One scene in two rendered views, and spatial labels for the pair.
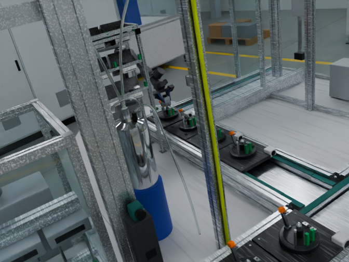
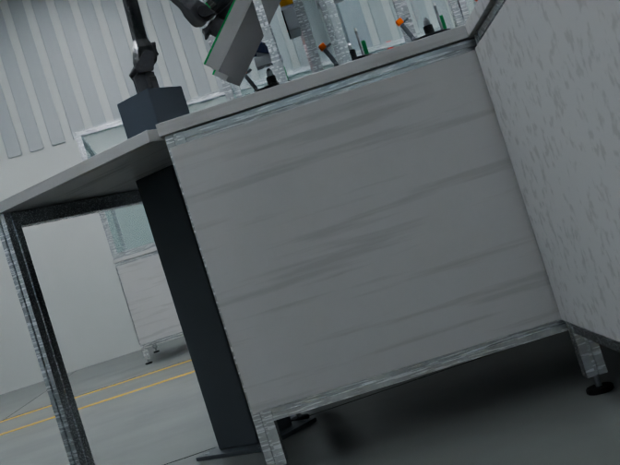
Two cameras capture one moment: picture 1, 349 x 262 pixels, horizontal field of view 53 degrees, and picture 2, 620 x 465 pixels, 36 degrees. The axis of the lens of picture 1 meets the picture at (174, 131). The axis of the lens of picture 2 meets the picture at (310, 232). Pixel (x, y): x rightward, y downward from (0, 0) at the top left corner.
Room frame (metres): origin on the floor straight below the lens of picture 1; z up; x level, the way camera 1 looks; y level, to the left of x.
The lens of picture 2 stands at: (0.80, 2.51, 0.48)
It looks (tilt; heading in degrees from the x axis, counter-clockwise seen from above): 1 degrees up; 300
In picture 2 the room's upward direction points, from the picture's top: 17 degrees counter-clockwise
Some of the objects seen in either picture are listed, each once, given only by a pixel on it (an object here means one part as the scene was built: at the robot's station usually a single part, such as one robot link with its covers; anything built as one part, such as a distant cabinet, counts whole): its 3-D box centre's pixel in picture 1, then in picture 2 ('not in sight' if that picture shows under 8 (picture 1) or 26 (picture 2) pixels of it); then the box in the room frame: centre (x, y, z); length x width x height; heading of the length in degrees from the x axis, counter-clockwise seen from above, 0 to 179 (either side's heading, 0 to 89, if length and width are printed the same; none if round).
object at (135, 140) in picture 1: (133, 143); not in sight; (1.24, 0.17, 1.32); 0.14 x 0.14 x 0.38
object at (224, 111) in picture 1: (205, 109); not in sight; (2.35, -0.26, 0.91); 0.84 x 0.28 x 0.10; 118
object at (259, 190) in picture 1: (213, 146); not in sight; (1.80, -0.21, 0.91); 1.24 x 0.33 x 0.10; 28
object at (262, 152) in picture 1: (242, 145); not in sight; (1.57, -0.33, 1.01); 0.24 x 0.24 x 0.13; 28
